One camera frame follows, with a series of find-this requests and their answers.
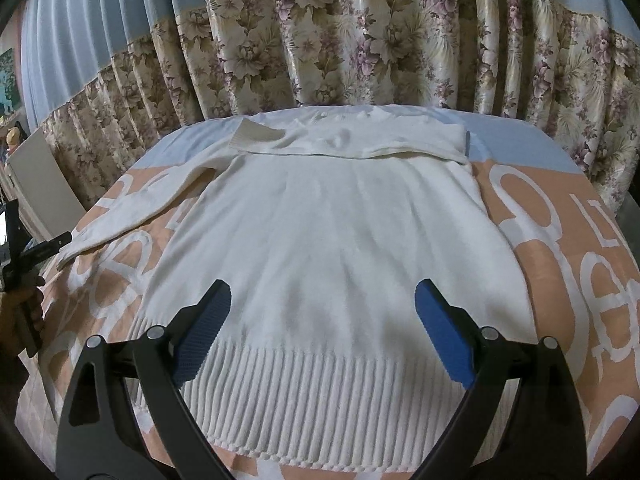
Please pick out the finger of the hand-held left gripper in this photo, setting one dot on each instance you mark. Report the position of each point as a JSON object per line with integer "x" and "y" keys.
{"x": 50, "y": 245}

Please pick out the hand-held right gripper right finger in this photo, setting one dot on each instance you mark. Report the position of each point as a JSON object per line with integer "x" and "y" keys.
{"x": 441, "y": 331}

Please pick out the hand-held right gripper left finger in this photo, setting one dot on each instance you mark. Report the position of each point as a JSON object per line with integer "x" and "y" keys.
{"x": 206, "y": 324}

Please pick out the white fleece towel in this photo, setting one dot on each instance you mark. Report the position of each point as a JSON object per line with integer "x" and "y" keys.
{"x": 320, "y": 240}

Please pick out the person's left hand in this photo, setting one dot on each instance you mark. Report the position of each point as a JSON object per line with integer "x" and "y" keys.
{"x": 31, "y": 310}

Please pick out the white cabinet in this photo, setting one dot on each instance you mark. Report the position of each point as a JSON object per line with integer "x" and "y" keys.
{"x": 42, "y": 185}

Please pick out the peach and blue printed blanket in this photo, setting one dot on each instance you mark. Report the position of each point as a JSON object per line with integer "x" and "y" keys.
{"x": 560, "y": 270}

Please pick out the floral and blue curtain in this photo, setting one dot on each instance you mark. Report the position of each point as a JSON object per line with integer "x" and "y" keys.
{"x": 350, "y": 35}

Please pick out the wall poster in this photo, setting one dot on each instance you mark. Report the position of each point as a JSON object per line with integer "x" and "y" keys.
{"x": 9, "y": 82}

